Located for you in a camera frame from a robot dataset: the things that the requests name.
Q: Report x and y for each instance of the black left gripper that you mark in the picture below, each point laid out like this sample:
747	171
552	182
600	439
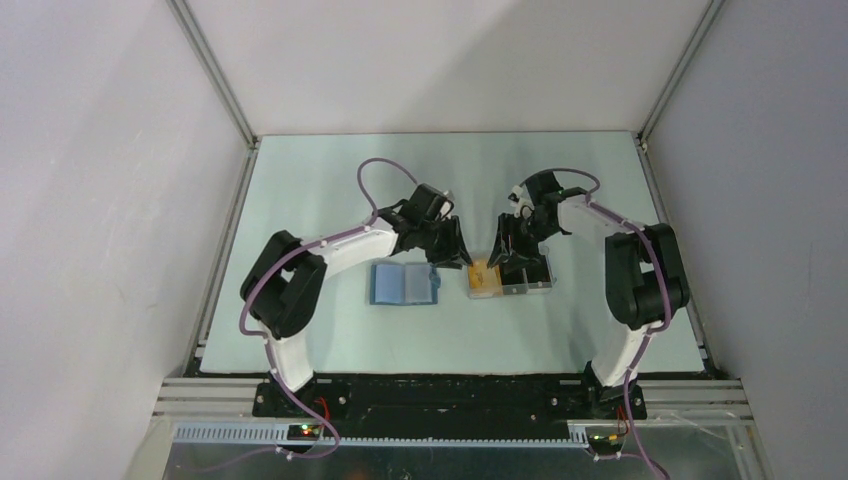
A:
454	255

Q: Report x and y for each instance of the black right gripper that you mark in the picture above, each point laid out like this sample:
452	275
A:
507	225

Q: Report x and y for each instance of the blue leather card holder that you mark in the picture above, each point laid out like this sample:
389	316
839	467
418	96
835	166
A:
404	284

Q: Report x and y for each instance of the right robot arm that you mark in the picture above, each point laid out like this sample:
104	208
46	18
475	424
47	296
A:
645	281

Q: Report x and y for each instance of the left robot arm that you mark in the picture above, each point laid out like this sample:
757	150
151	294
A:
283	288

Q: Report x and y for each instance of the black credit card stack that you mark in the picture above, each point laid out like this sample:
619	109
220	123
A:
527	281

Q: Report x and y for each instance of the clear acrylic card tray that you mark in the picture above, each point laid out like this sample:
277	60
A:
543	260

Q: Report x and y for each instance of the gold credit card stack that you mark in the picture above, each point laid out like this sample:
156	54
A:
484	282

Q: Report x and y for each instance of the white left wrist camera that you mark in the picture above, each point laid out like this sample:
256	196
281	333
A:
448	204

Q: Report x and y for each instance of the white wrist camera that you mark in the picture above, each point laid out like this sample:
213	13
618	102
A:
518	196
448	204

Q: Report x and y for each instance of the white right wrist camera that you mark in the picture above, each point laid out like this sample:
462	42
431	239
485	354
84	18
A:
518	196

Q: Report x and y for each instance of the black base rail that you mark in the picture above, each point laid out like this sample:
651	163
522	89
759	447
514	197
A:
444	407

